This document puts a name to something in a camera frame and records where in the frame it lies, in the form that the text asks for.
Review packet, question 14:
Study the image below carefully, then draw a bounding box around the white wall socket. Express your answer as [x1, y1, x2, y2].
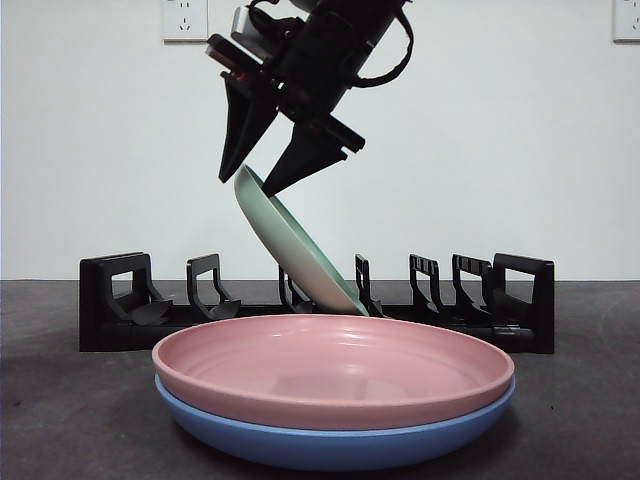
[162, 0, 209, 44]
[612, 0, 640, 44]

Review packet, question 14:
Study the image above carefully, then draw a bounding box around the pale grey camera box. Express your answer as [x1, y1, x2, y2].
[229, 4, 264, 49]

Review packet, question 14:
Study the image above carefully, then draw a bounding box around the blue round plate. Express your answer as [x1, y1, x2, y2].
[153, 372, 516, 474]

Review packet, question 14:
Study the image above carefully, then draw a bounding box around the black sleeved cable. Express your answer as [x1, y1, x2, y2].
[349, 0, 417, 90]

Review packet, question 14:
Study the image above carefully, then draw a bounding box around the black plastic dish rack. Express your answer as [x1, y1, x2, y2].
[78, 252, 555, 355]

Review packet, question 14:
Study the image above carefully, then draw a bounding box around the pink round plate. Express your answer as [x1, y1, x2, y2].
[151, 313, 516, 432]

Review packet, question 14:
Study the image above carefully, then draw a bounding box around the green round plate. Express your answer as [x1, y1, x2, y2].
[233, 166, 369, 317]

